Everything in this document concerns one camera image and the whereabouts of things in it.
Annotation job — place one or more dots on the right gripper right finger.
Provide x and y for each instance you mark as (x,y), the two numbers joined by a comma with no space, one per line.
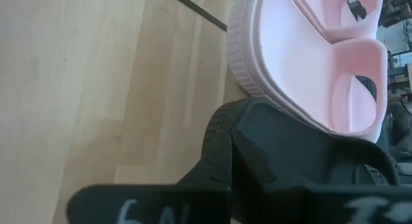
(360,206)

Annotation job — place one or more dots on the wooden shelf with black legs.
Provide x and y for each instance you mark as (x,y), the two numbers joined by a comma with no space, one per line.
(193,89)

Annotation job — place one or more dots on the pink foam slide sandal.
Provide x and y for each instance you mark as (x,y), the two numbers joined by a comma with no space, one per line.
(338,18)
(296,56)

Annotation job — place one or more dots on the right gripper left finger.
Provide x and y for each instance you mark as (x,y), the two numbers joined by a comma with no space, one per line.
(154,204)

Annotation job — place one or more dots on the black foam slide sandal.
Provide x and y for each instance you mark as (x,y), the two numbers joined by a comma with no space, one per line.
(283,146)

